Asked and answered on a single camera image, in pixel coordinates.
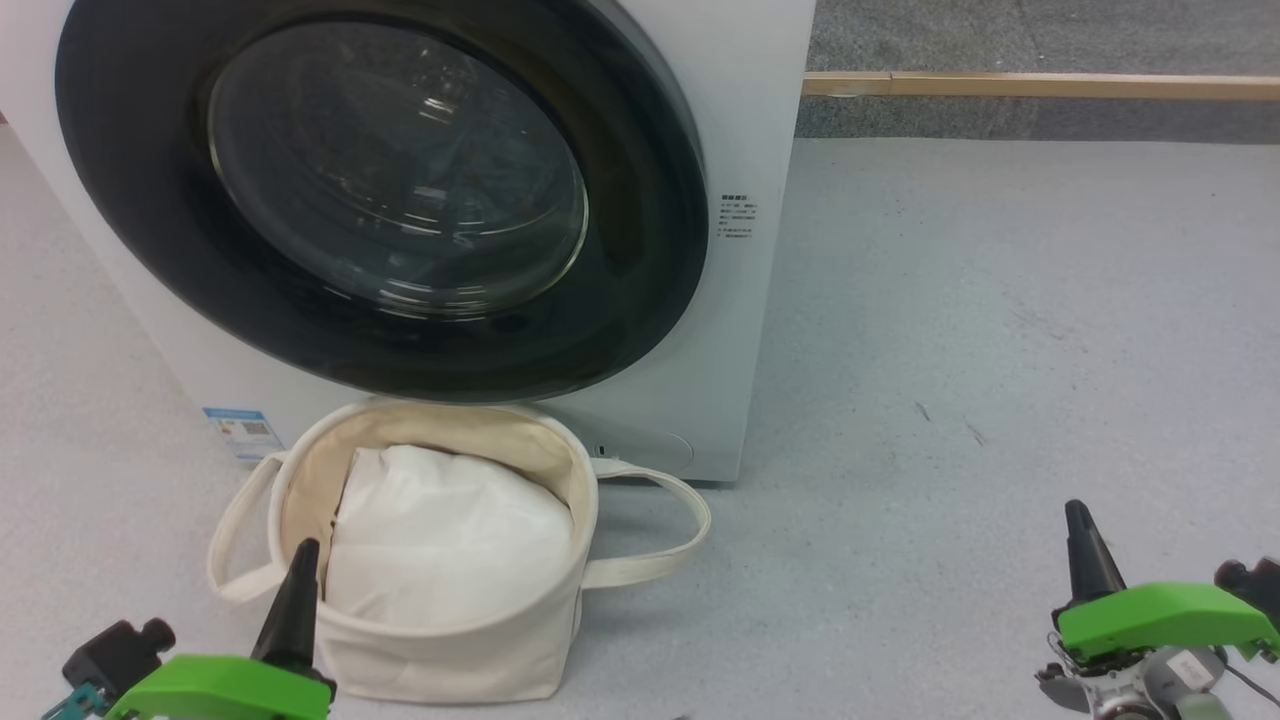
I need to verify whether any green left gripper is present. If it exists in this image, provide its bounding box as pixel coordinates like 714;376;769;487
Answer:
105;538;336;720

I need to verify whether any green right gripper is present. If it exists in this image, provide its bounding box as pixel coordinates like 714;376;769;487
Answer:
1055;500;1280;666

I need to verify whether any black round glass washer door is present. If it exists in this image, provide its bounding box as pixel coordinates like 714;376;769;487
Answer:
55;0;711;403

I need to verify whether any white front-load washing machine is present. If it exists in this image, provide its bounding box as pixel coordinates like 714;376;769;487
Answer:
0;0;818;484

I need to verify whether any cream canvas laundry basket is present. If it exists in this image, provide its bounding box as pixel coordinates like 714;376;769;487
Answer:
207;400;713;704

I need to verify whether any white padding cloth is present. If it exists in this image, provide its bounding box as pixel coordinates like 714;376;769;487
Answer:
325;443;576;631

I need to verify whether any blue energy label sticker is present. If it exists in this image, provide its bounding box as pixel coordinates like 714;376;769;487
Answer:
203;406;276;463

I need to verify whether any round white filter cover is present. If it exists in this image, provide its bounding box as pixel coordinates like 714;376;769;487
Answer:
590;430;694;471

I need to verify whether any small printed text label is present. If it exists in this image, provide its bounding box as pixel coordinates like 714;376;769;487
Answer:
718;193;758;241

